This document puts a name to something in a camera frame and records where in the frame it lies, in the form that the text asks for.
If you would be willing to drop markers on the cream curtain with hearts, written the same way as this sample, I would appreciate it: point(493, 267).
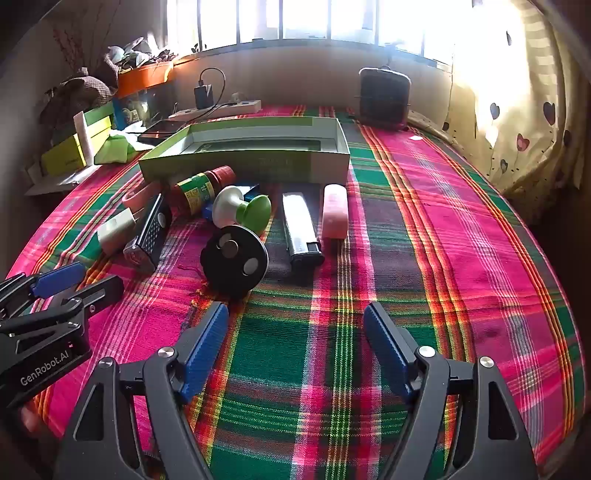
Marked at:
point(521, 115)

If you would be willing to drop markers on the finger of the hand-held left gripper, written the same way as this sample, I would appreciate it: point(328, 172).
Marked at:
point(60, 278)
point(99, 293)

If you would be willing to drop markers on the white charger plug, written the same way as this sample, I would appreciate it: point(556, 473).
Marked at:
point(115, 230)

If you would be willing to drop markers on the black device with clear end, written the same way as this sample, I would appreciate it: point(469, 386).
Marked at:
point(150, 235)

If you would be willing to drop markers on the yellow cardboard box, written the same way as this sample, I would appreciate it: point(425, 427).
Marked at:
point(62, 157)

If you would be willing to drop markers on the brown patterned cloth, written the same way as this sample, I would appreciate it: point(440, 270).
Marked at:
point(78, 94)

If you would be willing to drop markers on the pink plastic clip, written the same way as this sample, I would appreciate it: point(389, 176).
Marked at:
point(138, 196)

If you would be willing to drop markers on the black round disc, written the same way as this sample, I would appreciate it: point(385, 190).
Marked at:
point(231, 267)

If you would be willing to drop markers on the pink rectangular case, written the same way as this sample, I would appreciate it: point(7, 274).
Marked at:
point(334, 210)

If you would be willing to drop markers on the white paper sheet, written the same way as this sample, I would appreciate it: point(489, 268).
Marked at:
point(60, 181)

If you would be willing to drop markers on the green cardboard box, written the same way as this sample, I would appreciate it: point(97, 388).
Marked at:
point(258, 166)

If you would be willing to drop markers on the blue rectangular block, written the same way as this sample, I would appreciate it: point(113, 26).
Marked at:
point(251, 191)

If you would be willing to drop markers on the blue printed box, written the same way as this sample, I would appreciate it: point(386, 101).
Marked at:
point(129, 110)

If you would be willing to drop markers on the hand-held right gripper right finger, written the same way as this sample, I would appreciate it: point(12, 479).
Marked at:
point(388, 355)

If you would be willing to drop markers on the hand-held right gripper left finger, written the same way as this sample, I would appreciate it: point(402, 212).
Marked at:
point(203, 353)

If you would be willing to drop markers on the white power strip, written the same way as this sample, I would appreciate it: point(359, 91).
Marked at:
point(231, 108)

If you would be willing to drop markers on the person's left hand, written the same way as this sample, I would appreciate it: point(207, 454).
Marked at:
point(32, 417)

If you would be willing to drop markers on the white and green spool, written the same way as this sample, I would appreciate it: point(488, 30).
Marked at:
point(228, 203)

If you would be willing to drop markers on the dried twig bunch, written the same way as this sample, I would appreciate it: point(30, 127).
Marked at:
point(69, 48)

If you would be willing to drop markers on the silver black rectangular case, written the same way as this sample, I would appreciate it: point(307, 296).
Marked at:
point(298, 221)

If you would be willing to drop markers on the window with bars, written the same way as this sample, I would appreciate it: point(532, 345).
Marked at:
point(314, 23)

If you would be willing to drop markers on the green tissue pack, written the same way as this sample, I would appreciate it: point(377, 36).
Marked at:
point(113, 150)

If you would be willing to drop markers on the orange planter box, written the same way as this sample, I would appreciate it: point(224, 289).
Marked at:
point(143, 78)

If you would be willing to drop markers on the black phone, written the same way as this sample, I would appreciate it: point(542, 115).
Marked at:
point(161, 131)

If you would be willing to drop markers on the small dark fan heater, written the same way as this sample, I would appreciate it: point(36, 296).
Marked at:
point(384, 97)

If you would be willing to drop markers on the red-lid bottle green label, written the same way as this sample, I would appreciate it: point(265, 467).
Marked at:
point(194, 191)

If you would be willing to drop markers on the black charger adapter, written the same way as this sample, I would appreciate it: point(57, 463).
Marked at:
point(203, 96)

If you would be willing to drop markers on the white tube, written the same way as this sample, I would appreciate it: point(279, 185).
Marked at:
point(82, 138)

